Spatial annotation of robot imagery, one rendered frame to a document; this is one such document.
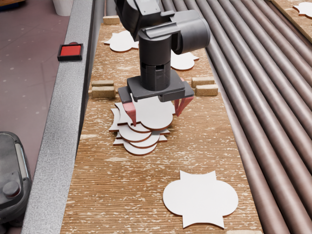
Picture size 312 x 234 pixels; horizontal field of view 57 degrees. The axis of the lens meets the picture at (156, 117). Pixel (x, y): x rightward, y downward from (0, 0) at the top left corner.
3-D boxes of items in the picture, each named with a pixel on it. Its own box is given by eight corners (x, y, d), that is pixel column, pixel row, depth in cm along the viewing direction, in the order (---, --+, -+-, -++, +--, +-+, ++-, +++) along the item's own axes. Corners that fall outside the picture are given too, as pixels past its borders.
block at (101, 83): (92, 92, 77) (90, 84, 75) (92, 87, 79) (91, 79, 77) (114, 91, 78) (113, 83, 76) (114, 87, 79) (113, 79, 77)
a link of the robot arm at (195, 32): (123, 20, 56) (129, -12, 48) (174, 8, 60) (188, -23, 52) (146, 73, 54) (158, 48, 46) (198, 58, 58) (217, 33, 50)
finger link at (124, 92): (120, 116, 64) (116, 81, 57) (151, 110, 65) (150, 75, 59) (128, 138, 59) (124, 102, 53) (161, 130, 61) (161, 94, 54)
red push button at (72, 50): (61, 59, 93) (60, 55, 92) (63, 49, 97) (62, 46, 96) (80, 58, 93) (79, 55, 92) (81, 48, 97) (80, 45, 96)
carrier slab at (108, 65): (88, 97, 78) (87, 92, 77) (101, 26, 108) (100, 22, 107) (217, 93, 80) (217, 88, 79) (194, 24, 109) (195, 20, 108)
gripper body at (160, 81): (126, 85, 59) (123, 53, 54) (173, 76, 61) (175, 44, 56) (134, 105, 54) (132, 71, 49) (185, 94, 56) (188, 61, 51)
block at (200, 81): (191, 88, 78) (192, 81, 76) (190, 84, 80) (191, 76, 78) (213, 88, 79) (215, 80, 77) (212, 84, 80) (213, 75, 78)
